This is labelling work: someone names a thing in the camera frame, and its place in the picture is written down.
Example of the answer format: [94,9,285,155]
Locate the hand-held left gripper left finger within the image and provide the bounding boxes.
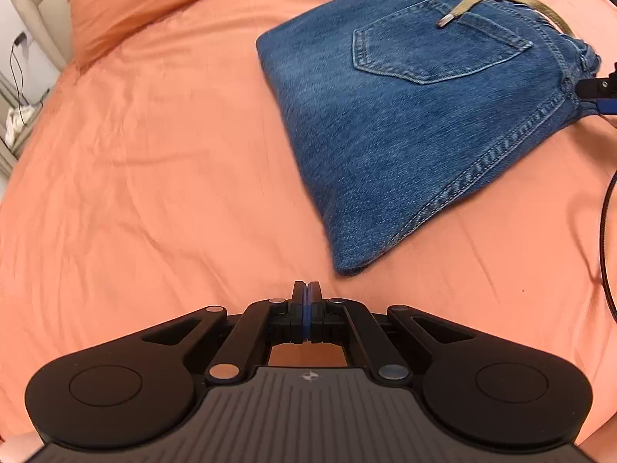
[140,280,308,385]

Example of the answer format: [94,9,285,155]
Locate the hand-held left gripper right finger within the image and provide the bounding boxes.
[307,280,477,382]

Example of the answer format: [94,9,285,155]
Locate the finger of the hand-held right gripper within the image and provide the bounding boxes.
[575,60,617,117]

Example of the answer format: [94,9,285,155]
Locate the blue denim pants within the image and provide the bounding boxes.
[255,0,603,279]

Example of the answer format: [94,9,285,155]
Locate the light woven belt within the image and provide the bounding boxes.
[436,0,578,39]

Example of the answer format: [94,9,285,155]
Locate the orange bed cover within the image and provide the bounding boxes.
[0,0,617,449]

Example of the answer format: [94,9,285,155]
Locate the white crumpled cloth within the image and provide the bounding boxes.
[4,105,38,148]

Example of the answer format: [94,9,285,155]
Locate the beige nightstand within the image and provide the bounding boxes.
[0,71,50,175]

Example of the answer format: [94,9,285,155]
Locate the large orange pillow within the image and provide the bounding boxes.
[65,0,263,74]

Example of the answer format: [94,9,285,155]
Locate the beige padded headboard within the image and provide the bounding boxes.
[8,0,74,71]

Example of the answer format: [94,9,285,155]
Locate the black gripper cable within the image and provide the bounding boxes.
[599,168,617,320]

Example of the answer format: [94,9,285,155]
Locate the black charger cable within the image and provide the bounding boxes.
[10,32,45,109]

